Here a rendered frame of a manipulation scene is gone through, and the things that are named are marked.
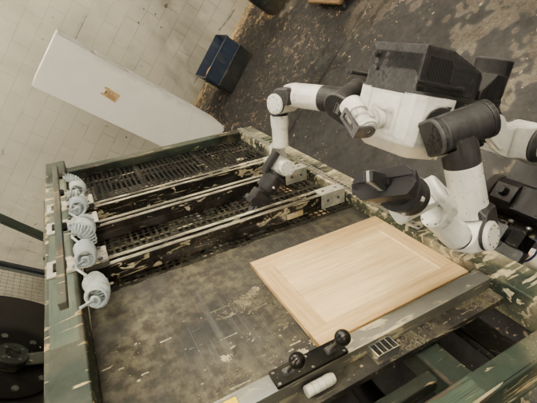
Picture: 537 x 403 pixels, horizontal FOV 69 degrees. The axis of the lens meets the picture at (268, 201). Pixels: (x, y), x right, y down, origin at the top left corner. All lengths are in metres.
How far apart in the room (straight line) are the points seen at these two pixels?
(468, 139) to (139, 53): 5.42
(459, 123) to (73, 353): 1.09
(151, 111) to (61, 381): 3.98
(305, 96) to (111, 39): 4.81
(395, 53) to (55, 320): 1.19
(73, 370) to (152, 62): 5.37
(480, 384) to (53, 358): 0.99
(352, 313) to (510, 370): 0.39
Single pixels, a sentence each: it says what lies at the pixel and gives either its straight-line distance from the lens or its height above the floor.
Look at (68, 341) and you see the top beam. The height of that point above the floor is 1.83.
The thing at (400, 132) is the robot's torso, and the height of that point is 1.33.
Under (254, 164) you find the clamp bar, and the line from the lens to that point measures 2.06.
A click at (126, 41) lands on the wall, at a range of 6.06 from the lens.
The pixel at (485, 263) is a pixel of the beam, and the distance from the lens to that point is 1.39.
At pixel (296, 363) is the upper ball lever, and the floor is 1.52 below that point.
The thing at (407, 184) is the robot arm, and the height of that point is 1.57.
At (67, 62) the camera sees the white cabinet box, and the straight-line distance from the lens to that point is 4.64.
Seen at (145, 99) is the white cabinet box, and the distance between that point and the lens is 4.76.
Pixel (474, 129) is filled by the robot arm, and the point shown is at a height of 1.32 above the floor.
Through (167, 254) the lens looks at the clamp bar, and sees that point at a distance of 1.49.
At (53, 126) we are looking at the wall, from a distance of 6.23.
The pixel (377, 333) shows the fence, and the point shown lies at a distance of 1.10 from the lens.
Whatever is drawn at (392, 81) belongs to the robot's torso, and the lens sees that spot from 1.18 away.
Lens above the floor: 2.15
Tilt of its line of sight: 35 degrees down
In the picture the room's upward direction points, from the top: 65 degrees counter-clockwise
